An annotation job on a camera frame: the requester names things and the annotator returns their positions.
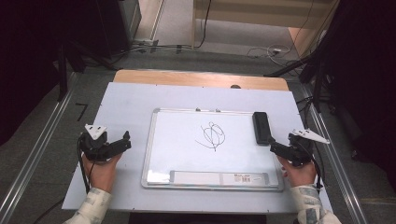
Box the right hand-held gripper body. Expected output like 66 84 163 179
287 128 331 168

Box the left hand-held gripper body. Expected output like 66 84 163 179
78 124 114 163

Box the black whiteboard eraser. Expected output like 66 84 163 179
251 111 276 147

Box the person's right hand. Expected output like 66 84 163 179
276 155 318 189

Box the person's left hand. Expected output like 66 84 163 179
81 152 123 194

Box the large white table sheet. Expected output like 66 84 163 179
61 81 333 215

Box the metal-framed whiteboard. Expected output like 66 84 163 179
140 107 285 192

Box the black tripod stand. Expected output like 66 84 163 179
263 52 332 114

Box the black stand leg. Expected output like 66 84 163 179
56 41 69 103

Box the wooden table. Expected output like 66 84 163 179
112 69 290 92

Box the black curtain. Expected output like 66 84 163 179
0 0 134 147
306 0 396 176

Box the light wooden furniture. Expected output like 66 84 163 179
191 0 341 58

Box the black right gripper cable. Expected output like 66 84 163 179
309 152 325 192

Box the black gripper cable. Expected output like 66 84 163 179
309 152 325 192
77 134 92 194

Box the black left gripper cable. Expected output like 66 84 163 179
77 134 92 194

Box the metal floor rail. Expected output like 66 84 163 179
299 83 371 224
0 72 78 224

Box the white floor cable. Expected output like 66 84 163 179
247 44 293 61

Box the black hanging cable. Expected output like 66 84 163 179
193 0 214 49

